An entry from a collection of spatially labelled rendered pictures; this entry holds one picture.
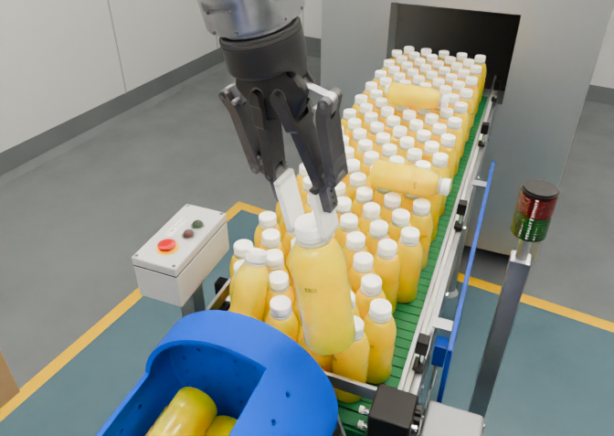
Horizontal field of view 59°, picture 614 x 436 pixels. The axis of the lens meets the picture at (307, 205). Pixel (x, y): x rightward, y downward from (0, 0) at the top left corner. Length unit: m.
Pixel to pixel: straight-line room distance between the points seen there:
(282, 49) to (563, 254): 2.70
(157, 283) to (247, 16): 0.74
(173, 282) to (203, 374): 0.25
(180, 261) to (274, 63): 0.66
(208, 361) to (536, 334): 1.92
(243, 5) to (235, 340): 0.44
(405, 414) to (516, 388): 1.44
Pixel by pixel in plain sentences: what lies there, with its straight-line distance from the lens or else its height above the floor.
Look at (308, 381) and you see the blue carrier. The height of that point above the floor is 1.18.
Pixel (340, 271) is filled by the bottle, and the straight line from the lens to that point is 0.63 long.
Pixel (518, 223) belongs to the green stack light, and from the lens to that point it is 1.07.
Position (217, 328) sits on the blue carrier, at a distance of 0.76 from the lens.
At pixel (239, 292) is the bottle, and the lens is 1.02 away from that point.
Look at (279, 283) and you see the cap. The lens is 1.04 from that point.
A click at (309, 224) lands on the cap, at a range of 0.61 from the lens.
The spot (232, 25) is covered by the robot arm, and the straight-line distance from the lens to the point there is 0.47.
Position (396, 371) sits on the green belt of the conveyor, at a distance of 1.14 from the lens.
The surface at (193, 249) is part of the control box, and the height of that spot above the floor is 1.10.
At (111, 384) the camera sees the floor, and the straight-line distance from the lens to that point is 2.37.
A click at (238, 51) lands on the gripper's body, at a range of 0.48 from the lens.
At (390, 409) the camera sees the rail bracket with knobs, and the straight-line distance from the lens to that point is 0.96.
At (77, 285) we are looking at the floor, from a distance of 2.84.
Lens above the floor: 1.78
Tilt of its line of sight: 34 degrees down
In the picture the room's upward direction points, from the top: straight up
